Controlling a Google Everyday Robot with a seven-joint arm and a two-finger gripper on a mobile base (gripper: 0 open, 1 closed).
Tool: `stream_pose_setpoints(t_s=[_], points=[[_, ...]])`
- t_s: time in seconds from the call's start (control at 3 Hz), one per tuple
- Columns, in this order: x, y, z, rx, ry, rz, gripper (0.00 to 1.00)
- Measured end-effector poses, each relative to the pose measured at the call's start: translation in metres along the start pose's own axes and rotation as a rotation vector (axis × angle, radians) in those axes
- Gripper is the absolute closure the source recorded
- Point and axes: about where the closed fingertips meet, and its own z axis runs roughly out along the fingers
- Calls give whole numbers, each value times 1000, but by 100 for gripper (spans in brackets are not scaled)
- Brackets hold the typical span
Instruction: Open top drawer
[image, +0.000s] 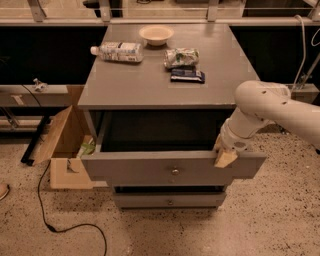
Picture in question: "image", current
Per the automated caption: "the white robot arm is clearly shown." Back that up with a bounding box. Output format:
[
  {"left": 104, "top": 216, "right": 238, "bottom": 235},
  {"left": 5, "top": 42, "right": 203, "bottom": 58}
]
[{"left": 214, "top": 81, "right": 320, "bottom": 168}]

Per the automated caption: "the green white snack bag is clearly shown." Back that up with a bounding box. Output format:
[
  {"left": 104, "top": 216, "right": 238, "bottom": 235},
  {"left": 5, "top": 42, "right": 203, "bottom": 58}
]
[{"left": 164, "top": 48, "right": 199, "bottom": 69}]

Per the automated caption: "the grey drawer cabinet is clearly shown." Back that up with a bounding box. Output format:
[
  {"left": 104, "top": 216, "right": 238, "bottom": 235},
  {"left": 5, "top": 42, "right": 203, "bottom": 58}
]
[{"left": 78, "top": 23, "right": 257, "bottom": 195}]

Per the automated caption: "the green packet in box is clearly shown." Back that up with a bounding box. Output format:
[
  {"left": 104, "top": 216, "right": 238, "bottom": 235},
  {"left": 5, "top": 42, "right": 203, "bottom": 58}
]
[{"left": 77, "top": 143, "right": 95, "bottom": 158}]

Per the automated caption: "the dark blue snack packet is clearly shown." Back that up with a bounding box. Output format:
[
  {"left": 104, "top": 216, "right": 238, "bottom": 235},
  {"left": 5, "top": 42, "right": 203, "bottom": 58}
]
[{"left": 170, "top": 69, "right": 206, "bottom": 84}]

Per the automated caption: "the clear plastic water bottle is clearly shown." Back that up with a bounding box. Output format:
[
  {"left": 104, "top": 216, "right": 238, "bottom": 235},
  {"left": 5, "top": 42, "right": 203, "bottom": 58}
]
[{"left": 90, "top": 42, "right": 144, "bottom": 63}]

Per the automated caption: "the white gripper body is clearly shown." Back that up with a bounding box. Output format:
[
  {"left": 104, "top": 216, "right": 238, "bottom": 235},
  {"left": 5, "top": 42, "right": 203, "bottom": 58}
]
[{"left": 219, "top": 119, "right": 255, "bottom": 153}]

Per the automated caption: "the black floor cable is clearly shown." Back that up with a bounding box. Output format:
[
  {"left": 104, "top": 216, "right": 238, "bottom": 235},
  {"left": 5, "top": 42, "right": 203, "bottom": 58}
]
[{"left": 36, "top": 159, "right": 108, "bottom": 256}]

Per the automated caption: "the grey bottom drawer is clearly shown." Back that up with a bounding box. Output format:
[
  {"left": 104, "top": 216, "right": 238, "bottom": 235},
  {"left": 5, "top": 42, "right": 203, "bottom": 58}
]
[{"left": 113, "top": 192, "right": 226, "bottom": 208}]

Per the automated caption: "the grey drawer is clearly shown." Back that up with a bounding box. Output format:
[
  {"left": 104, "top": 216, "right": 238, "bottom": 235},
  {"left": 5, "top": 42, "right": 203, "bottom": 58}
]
[
  {"left": 82, "top": 110, "right": 266, "bottom": 186},
  {"left": 113, "top": 192, "right": 226, "bottom": 208}
]

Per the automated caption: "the open cardboard box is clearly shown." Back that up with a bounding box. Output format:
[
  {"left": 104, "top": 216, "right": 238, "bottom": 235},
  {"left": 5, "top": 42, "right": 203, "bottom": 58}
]
[{"left": 33, "top": 85, "right": 101, "bottom": 190}]

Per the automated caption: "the grey top drawer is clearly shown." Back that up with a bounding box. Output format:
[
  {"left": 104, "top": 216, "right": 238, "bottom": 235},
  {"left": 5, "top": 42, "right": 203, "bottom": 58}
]
[{"left": 82, "top": 110, "right": 266, "bottom": 186}]

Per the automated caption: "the small clear object on ledge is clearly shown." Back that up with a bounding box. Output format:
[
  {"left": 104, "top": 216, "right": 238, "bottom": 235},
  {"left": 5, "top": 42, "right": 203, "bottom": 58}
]
[{"left": 33, "top": 78, "right": 48, "bottom": 92}]

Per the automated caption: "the white bowl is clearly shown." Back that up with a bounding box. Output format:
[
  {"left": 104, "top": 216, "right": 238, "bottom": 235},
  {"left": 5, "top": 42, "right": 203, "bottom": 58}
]
[{"left": 139, "top": 25, "right": 174, "bottom": 46}]

